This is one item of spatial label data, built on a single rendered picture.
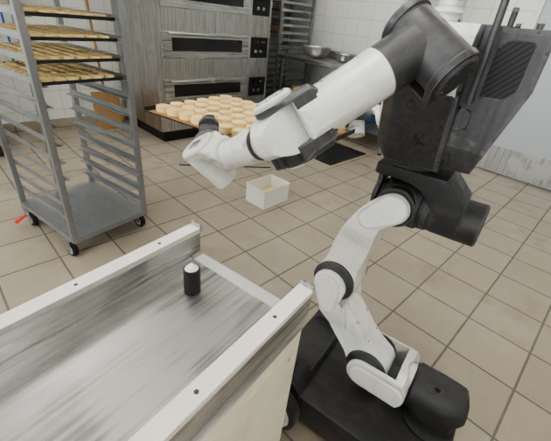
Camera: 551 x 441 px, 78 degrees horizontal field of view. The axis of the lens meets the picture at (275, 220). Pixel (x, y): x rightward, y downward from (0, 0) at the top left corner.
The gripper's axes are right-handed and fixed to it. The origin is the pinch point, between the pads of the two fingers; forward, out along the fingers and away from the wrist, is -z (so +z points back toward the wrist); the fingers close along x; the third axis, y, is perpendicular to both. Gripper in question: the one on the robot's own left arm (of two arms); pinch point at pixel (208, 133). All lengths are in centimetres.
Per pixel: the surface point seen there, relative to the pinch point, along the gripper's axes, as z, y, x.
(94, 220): -90, 69, -85
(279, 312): 62, -11, -10
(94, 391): 69, 16, -16
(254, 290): 51, -9, -16
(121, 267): 50, 15, -10
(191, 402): 76, 2, -10
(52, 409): 71, 20, -16
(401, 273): -49, -120, -99
